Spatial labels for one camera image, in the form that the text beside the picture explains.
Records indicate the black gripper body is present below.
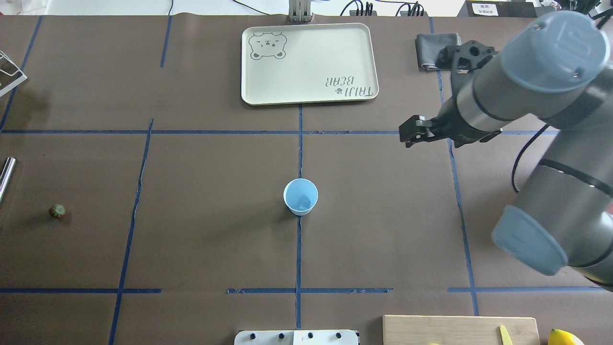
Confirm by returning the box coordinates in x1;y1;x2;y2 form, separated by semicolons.
398;115;503;148

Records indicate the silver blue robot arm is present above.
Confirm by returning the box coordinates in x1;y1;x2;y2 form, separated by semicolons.
399;11;613;291

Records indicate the light blue cup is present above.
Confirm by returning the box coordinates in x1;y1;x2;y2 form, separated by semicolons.
283;178;319;216

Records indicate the grey folded cloth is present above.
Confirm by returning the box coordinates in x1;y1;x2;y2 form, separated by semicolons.
415;33;462;71

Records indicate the black power strip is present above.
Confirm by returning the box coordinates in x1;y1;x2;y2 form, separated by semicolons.
341;6;429;17

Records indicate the cream bear tray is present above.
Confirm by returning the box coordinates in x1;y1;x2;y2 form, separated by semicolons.
241;23;379;105

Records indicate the wooden cutting board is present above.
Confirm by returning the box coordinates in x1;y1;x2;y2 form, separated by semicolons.
382;315;541;345

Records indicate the yellow-green plastic knife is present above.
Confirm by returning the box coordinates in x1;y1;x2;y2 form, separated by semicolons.
499;325;513;345

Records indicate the yellow lemon upper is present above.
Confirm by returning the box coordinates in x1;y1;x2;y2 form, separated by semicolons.
547;328;584;345

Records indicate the red strawberry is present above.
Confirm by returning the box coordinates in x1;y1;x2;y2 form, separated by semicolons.
48;204;67;219

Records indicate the steel muddler with black tip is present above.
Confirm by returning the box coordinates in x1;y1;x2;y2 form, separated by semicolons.
0;156;17;204

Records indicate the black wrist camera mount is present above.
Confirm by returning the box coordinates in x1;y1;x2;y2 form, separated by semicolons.
435;41;499;73

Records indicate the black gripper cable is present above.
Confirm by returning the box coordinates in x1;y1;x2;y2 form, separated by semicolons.
511;124;551;194

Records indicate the aluminium frame post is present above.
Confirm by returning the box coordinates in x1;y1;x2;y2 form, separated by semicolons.
288;0;312;23

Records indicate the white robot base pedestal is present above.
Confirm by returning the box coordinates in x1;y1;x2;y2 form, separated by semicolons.
234;329;361;345

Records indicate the white wire cup rack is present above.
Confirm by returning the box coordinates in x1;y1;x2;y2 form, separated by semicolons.
0;51;28;97

